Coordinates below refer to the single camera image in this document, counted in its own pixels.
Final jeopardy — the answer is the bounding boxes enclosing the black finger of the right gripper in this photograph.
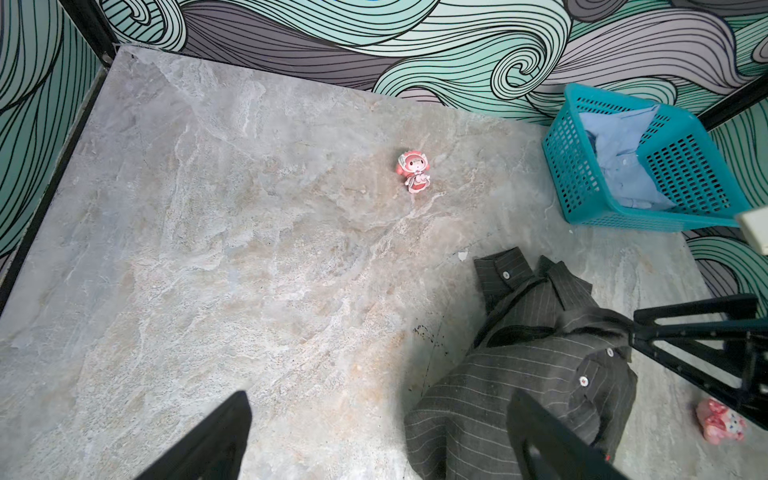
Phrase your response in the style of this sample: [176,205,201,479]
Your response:
[630,294,767,429]

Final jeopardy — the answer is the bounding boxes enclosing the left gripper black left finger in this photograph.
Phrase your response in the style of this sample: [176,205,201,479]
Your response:
[137,391,252,480]

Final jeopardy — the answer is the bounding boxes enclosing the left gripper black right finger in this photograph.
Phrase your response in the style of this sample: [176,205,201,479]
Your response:
[507,390,625,479]

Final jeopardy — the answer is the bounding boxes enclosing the dark grey pinstriped shirt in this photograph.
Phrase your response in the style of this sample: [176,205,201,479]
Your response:
[404,248,637,479]

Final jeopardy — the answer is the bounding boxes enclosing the pink plush toy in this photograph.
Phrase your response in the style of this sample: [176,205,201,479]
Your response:
[696,398,746,445]

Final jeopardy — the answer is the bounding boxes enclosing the teal plastic basket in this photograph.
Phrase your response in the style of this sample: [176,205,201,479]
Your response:
[542,84,750,232]

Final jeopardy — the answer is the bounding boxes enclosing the light blue shirt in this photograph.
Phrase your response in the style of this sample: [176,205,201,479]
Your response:
[579,106,676,211]

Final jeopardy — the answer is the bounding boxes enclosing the small pink figurine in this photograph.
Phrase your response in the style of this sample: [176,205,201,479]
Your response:
[396,150,431,194]

